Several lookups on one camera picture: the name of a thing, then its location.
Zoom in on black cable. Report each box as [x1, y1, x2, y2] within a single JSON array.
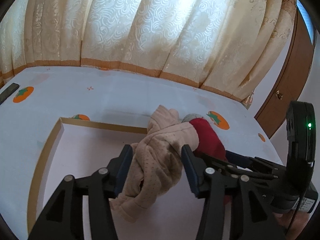
[[287, 185, 306, 232]]

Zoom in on beige dotted underwear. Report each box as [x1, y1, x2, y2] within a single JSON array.
[[110, 105, 200, 223]]

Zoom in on red underwear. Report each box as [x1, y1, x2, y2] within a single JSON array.
[[189, 117, 229, 162]]

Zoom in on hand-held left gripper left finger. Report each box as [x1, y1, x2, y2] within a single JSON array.
[[29, 144, 133, 240]]

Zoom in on black phone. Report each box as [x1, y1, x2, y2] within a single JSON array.
[[0, 82, 20, 105]]

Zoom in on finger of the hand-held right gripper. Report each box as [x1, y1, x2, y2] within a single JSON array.
[[225, 150, 288, 178], [197, 154, 250, 180]]

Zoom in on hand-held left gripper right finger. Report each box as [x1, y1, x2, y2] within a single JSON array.
[[181, 144, 285, 240]]

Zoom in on cream and orange curtain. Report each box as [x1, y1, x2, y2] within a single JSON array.
[[0, 0, 298, 103]]

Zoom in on shallow cardboard box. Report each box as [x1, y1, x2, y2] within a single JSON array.
[[26, 117, 225, 240]]

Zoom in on person's right hand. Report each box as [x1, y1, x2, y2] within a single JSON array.
[[274, 211, 317, 240]]

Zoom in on frosted door glass pane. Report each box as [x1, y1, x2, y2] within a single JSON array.
[[296, 1, 316, 40]]

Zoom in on brown wooden door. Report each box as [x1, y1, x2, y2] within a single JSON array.
[[254, 5, 317, 139]]

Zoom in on grey knitted cloth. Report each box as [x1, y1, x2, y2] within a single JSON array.
[[181, 112, 203, 123]]

